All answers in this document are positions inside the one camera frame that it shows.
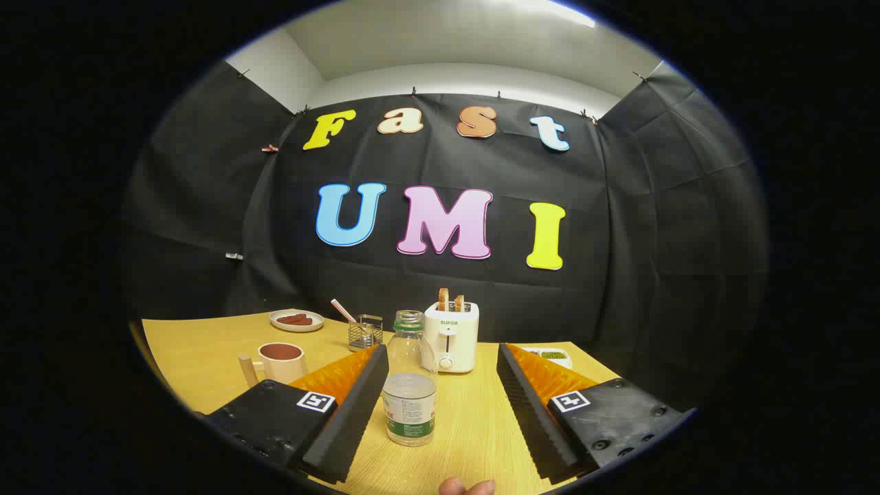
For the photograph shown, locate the clear plastic juice bottle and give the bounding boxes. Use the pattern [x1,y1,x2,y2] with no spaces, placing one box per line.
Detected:
[382,310,439,448]

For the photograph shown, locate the wooden table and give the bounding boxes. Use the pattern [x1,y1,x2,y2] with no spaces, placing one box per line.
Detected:
[131,309,623,495]

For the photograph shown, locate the black backdrop cloth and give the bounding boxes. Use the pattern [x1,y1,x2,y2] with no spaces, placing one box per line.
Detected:
[120,60,769,413]

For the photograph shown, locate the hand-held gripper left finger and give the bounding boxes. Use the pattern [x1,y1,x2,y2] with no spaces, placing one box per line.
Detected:
[195,344,390,485]

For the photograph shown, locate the white round plate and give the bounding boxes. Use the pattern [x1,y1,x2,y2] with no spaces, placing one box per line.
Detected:
[269,309,325,333]

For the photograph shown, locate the beige cup with wooden handle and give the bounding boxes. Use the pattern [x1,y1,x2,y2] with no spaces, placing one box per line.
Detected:
[238,342,308,389]

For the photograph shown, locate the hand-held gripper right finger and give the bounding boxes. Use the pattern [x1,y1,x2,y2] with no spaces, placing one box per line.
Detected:
[496,342,696,485]

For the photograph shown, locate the small white dish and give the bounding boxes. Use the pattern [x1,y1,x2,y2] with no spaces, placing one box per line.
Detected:
[520,347,573,370]

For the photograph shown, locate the wire mesh holder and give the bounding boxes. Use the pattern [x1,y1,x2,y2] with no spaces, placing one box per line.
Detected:
[348,314,384,353]

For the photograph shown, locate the white toaster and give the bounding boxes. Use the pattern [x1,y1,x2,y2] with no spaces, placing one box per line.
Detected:
[423,301,480,374]

